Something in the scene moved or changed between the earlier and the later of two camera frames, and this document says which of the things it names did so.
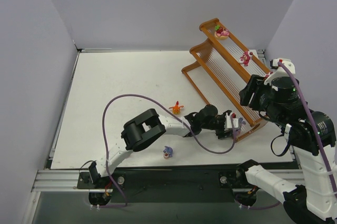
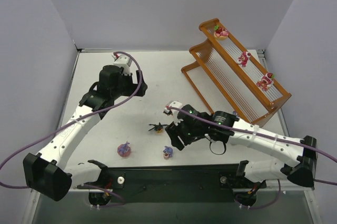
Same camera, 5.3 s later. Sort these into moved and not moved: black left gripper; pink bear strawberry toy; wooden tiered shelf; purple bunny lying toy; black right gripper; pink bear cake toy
Moved: black left gripper; black right gripper
Not moved: pink bear strawberry toy; wooden tiered shelf; purple bunny lying toy; pink bear cake toy
